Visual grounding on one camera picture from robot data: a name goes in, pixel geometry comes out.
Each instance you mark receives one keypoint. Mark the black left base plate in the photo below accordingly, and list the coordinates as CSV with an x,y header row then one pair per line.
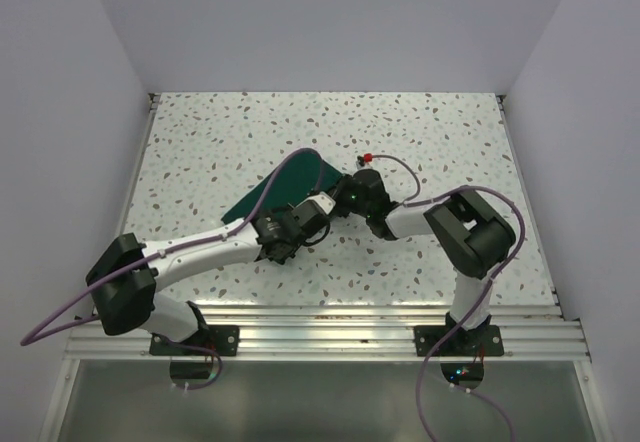
x,y
221,339

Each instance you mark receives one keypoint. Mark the dark green surgical cloth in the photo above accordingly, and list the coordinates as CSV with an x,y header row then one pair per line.
x,y
302,172

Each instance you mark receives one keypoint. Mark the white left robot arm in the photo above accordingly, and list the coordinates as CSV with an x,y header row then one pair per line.
x,y
128,279

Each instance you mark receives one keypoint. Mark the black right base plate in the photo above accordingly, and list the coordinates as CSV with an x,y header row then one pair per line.
x,y
485,341

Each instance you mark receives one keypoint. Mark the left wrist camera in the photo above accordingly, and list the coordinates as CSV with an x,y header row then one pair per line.
x,y
313,214

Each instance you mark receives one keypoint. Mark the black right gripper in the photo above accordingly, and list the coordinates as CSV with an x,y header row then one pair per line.
x,y
343,184

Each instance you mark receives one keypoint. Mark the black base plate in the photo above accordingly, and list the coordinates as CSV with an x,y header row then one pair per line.
x,y
221,339
485,341

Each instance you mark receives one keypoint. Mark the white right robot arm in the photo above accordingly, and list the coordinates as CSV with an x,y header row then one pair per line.
x,y
476,239

